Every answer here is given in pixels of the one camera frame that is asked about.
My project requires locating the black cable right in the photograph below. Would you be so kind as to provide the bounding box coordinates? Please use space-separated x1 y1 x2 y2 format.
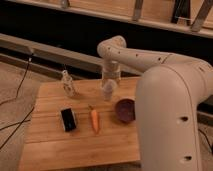
198 128 213 156

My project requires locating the orange carrot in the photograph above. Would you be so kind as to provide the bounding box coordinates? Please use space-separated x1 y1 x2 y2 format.
89 106 100 134

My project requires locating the black cable left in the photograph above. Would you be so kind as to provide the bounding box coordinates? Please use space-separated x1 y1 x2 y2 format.
0 52 36 151

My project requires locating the wooden table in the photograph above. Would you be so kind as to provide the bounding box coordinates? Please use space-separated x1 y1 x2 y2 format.
19 77 140 171

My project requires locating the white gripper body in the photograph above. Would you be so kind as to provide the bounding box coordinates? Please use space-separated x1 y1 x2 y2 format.
102 60 121 83

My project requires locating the black cable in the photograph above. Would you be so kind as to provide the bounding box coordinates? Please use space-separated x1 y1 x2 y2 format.
0 52 36 151
198 128 213 156

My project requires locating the clear glass bottle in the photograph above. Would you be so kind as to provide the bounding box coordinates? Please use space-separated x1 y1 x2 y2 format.
62 70 76 97

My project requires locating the black rectangular box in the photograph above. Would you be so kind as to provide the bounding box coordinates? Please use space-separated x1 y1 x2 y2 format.
61 108 77 132

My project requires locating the dark purple ceramic bowl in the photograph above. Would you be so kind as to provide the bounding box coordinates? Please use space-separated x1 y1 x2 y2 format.
115 99 135 123

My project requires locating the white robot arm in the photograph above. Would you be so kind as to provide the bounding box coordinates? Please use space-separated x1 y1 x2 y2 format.
97 36 213 171

